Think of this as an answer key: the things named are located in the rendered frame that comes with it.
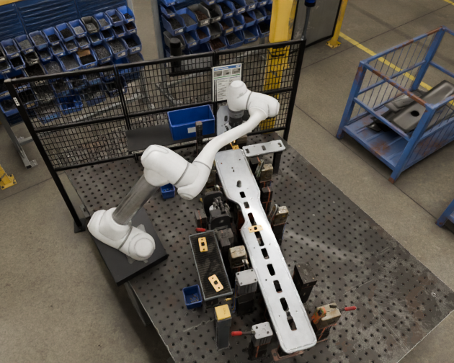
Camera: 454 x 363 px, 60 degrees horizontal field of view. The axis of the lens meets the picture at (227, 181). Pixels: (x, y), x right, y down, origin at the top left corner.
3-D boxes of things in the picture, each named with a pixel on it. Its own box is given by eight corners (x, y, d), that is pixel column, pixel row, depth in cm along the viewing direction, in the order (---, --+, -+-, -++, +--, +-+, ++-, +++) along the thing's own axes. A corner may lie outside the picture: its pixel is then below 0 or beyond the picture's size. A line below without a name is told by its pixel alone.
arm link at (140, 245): (142, 262, 234) (149, 268, 214) (115, 248, 229) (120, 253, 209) (156, 238, 238) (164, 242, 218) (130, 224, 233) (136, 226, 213)
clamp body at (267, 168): (271, 202, 281) (277, 170, 254) (256, 205, 279) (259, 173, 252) (267, 192, 286) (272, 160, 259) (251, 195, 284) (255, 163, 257)
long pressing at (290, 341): (323, 343, 190) (324, 342, 189) (280, 356, 186) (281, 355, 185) (241, 148, 274) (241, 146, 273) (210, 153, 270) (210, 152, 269)
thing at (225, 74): (241, 98, 285) (243, 61, 261) (211, 103, 280) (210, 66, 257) (240, 96, 286) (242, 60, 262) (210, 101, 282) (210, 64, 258)
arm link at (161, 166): (114, 255, 220) (78, 236, 214) (123, 233, 233) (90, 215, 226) (187, 176, 177) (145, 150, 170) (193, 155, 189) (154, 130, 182)
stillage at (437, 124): (408, 99, 470) (442, 24, 396) (465, 137, 428) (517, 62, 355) (335, 136, 426) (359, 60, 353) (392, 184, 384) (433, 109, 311)
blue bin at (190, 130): (215, 132, 277) (215, 119, 267) (173, 140, 272) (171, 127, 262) (209, 118, 287) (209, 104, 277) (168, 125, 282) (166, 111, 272)
